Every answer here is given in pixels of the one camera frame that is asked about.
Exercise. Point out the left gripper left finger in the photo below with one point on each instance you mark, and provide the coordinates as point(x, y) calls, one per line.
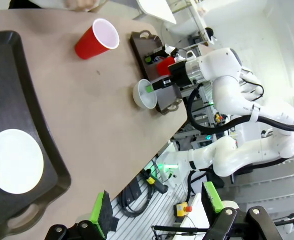
point(104, 215)

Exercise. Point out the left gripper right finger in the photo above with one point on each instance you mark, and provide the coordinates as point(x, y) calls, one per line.
point(237, 225)

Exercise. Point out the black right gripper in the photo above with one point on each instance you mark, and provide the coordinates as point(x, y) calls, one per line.
point(178, 73)

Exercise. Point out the red plastic cup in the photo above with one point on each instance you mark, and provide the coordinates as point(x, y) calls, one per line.
point(91, 42)
point(163, 67)

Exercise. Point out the white plastic bowl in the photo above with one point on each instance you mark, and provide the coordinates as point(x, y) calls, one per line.
point(143, 98)
point(14, 160)

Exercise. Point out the black Pepsi can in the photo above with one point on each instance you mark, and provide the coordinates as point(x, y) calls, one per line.
point(158, 58)

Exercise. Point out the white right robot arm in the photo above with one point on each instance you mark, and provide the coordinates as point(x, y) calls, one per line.
point(224, 62)

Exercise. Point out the person's right forearm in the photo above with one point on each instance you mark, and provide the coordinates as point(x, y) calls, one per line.
point(80, 3)

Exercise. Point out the brown plastic serving tray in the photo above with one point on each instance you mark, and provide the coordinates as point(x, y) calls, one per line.
point(11, 87)
point(166, 97)

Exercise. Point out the aluminium profile platform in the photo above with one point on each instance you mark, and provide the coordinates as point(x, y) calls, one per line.
point(141, 225)

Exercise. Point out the white control box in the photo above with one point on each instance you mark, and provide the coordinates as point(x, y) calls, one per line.
point(196, 212)

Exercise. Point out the yellow emergency stop box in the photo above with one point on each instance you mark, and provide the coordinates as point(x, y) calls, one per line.
point(180, 208)

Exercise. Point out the black handheld enabling device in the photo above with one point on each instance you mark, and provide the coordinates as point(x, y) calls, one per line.
point(159, 187)

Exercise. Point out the small yellow emergency stop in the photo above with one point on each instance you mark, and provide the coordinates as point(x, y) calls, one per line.
point(218, 117)

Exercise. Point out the large white table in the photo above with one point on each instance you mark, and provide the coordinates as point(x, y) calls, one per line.
point(156, 10)

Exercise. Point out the person in white T-shirt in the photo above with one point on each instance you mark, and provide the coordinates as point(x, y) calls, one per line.
point(44, 3)

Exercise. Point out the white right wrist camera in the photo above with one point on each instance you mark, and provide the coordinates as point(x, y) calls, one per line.
point(170, 49)

